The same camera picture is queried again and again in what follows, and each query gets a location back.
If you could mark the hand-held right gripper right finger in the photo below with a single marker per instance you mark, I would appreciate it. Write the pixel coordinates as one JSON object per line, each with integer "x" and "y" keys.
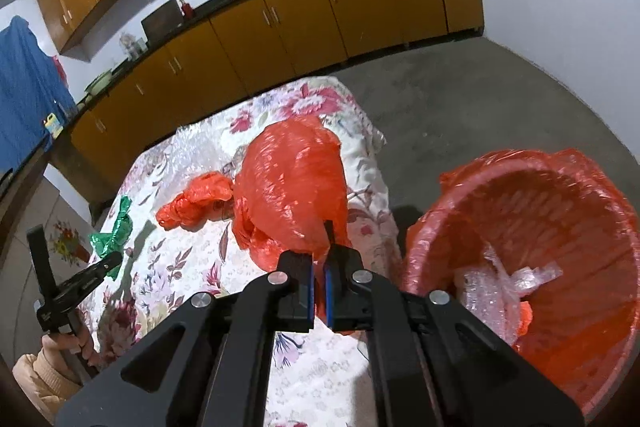
{"x": 328, "y": 297}

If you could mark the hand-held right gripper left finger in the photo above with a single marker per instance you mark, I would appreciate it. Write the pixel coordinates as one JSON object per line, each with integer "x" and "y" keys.
{"x": 311, "y": 292}

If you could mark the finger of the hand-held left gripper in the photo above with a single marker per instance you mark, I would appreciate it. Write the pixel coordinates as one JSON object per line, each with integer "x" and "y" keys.
{"x": 90, "y": 276}
{"x": 40, "y": 257}

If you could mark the dark green foil wrapper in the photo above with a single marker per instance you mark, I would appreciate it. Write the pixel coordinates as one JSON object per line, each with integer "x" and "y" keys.
{"x": 112, "y": 232}

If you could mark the large red plastic bag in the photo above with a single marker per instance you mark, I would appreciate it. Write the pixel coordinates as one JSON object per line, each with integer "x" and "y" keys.
{"x": 290, "y": 187}

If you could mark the clear white plastic bag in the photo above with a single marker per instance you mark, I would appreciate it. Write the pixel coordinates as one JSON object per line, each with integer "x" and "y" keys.
{"x": 487, "y": 287}

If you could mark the red plastic waste basket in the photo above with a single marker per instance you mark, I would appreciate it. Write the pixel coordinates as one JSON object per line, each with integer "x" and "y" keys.
{"x": 575, "y": 232}

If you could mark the person's left forearm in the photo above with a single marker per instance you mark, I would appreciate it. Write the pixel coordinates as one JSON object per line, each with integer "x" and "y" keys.
{"x": 42, "y": 387}

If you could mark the person's left hand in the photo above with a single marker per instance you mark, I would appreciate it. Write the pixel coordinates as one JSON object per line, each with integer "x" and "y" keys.
{"x": 75, "y": 349}

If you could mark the floral covered table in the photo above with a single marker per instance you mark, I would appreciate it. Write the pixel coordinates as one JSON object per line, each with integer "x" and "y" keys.
{"x": 200, "y": 267}

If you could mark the crumpled small red plastic bag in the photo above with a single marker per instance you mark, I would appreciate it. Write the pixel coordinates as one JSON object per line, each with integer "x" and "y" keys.
{"x": 195, "y": 207}

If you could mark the yellow and blue container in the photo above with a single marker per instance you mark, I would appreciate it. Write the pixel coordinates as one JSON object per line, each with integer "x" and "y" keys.
{"x": 52, "y": 125}

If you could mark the blue hanging cloth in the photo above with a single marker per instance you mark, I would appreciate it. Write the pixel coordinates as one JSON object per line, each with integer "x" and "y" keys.
{"x": 27, "y": 97}

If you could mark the green cooking pot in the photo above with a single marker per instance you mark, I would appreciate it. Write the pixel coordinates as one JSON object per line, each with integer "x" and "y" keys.
{"x": 98, "y": 83}

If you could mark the red hanging item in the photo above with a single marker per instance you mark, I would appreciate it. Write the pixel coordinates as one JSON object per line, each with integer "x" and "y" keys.
{"x": 60, "y": 69}

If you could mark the clear bag on counter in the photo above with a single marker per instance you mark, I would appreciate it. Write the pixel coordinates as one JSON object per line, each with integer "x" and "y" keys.
{"x": 131, "y": 46}

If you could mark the dark brown board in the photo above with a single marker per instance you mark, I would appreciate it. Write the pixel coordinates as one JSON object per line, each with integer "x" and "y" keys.
{"x": 161, "y": 19}

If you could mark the orange lower kitchen cabinets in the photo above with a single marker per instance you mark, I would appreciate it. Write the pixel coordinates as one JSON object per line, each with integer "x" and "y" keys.
{"x": 300, "y": 22}

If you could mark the small red bottle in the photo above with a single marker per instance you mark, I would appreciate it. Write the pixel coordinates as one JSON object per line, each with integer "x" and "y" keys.
{"x": 187, "y": 9}

